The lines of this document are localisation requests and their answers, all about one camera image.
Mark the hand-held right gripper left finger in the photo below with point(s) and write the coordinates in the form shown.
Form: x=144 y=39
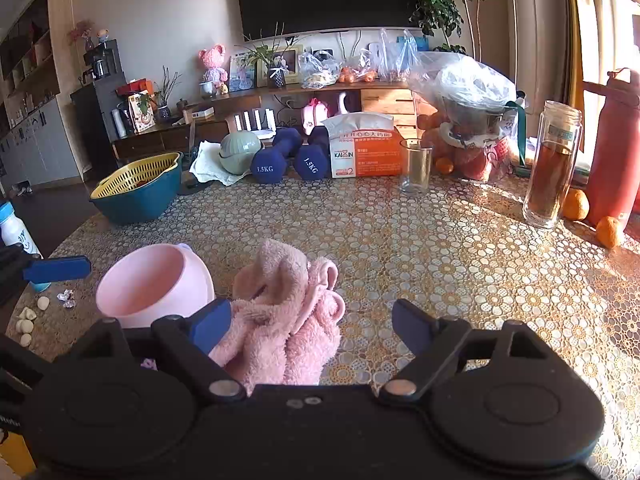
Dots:
x=212 y=325

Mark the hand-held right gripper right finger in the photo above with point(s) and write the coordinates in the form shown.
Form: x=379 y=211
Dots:
x=412 y=327

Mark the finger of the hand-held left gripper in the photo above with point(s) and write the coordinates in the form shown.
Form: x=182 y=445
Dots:
x=57 y=269

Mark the pink fluffy towel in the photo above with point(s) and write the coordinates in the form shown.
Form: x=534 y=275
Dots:
x=285 y=310

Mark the pink plastic cup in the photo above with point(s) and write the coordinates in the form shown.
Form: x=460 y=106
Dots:
x=150 y=285

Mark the crumpled foil wrapper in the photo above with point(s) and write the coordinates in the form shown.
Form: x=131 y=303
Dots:
x=66 y=298

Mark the garlic clove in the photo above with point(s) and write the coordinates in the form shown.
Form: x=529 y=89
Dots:
x=27 y=314
x=24 y=326
x=43 y=303
x=25 y=340

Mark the white bottle with blue cap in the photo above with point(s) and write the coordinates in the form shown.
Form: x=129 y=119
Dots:
x=15 y=232

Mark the gold floral tablecloth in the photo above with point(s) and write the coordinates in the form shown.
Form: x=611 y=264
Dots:
x=425 y=260

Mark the purple plastic piece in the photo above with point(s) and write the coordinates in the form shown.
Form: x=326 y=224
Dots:
x=149 y=364

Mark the teal plastic basin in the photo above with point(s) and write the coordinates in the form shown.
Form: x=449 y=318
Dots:
x=140 y=205

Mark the yellow strainer basket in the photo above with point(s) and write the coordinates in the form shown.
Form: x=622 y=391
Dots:
x=130 y=175

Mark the dark cabinet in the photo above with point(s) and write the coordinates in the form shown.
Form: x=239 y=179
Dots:
x=95 y=125

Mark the clear drinking glass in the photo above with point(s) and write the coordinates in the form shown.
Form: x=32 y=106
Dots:
x=415 y=170

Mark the white cloth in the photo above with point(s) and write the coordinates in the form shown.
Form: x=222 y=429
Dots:
x=205 y=167

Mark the tangerine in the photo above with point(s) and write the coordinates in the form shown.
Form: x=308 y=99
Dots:
x=610 y=232
x=444 y=166
x=576 y=205

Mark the blue dumbbell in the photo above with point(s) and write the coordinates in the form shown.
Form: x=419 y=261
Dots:
x=312 y=160
x=270 y=162

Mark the green lidded bowl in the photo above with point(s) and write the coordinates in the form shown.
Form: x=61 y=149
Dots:
x=240 y=152

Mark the patterned gift bag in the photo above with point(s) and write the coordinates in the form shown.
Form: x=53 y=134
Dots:
x=141 y=112

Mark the orange tissue box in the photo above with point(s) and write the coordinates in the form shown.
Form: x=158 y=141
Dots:
x=370 y=152

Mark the clear container of fruit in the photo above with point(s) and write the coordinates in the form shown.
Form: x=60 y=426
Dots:
x=470 y=155

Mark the twigs in dark vase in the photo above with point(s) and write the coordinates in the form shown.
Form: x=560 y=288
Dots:
x=164 y=110

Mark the red box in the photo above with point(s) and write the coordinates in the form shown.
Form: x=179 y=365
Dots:
x=134 y=87

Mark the white slatted rack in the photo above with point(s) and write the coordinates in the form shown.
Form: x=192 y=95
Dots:
x=250 y=122

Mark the glass bottle of tea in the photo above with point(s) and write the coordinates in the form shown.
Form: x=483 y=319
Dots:
x=550 y=170

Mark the black coffee machine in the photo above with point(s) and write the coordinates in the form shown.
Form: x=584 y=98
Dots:
x=102 y=60

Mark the green ribbon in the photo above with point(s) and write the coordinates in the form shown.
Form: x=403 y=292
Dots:
x=521 y=130

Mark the wooden television console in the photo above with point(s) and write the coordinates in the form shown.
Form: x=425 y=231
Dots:
x=380 y=100

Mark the pink flowers in vase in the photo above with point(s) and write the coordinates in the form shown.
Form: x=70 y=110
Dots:
x=82 y=32

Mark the crumpled clear plastic bag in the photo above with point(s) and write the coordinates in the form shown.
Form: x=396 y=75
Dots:
x=465 y=80

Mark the blue picture card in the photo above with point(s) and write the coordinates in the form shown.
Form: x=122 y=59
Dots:
x=242 y=72

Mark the small plant in dark vase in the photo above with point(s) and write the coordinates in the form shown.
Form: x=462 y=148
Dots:
x=276 y=77

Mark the pink bear figure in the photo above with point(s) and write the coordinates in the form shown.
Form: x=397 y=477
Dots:
x=212 y=62

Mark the plastic bag of oranges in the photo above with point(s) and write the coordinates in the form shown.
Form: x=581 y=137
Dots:
x=357 y=75

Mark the red water bottle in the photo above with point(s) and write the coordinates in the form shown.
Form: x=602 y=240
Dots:
x=612 y=160

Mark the clear and blue plastic bag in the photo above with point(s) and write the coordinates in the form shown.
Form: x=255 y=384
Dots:
x=397 y=57

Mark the plastic bag of food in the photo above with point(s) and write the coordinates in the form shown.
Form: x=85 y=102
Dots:
x=317 y=72

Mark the tall leafy potted tree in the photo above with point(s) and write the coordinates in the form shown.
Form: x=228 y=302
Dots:
x=440 y=10

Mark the yellow curtain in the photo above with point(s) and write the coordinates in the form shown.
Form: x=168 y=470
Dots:
x=575 y=35

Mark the wall shelf unit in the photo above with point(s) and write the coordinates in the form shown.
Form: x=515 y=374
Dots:
x=35 y=85

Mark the cream photo frame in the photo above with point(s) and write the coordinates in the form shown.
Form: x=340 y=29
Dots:
x=292 y=62

